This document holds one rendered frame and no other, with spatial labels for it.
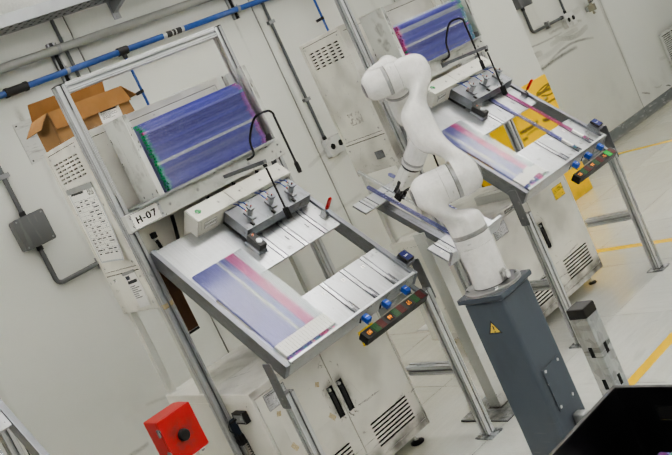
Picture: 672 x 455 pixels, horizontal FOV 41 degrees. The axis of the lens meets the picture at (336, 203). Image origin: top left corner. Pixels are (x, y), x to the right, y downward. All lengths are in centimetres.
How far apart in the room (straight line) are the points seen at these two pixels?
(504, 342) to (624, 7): 612
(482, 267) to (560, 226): 177
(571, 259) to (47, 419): 270
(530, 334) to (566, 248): 172
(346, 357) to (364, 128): 131
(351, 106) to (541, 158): 95
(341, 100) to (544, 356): 196
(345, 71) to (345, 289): 140
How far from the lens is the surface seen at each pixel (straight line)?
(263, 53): 572
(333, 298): 329
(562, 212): 466
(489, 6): 645
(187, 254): 340
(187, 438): 298
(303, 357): 310
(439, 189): 283
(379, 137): 439
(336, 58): 441
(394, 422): 375
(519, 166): 412
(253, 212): 350
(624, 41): 862
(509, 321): 290
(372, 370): 368
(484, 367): 381
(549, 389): 301
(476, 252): 288
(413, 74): 293
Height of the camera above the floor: 153
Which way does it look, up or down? 7 degrees down
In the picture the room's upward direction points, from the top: 25 degrees counter-clockwise
